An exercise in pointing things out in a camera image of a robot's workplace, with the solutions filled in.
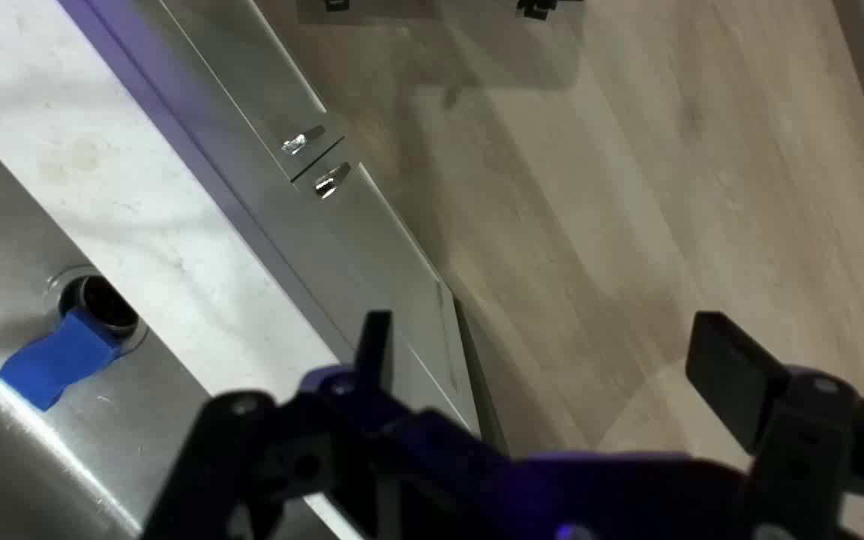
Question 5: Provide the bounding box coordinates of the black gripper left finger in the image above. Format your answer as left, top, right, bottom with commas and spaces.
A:
140, 308, 486, 540

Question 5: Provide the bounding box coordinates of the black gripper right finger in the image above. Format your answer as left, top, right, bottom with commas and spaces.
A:
684, 308, 864, 540

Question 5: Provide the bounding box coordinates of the round sink drain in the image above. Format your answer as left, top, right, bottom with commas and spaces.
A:
54, 269, 150, 353

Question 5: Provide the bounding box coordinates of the white cabinet door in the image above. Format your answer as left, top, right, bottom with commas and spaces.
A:
159, 0, 347, 183
292, 137, 486, 437

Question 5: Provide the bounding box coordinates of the stainless steel sink basin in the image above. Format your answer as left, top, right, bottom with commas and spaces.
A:
0, 108, 366, 540

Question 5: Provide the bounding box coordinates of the white false drawer front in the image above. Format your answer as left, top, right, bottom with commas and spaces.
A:
54, 0, 459, 430

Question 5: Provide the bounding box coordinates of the metal cabinet door handle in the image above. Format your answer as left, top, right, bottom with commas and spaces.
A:
280, 122, 330, 159
308, 163, 355, 204

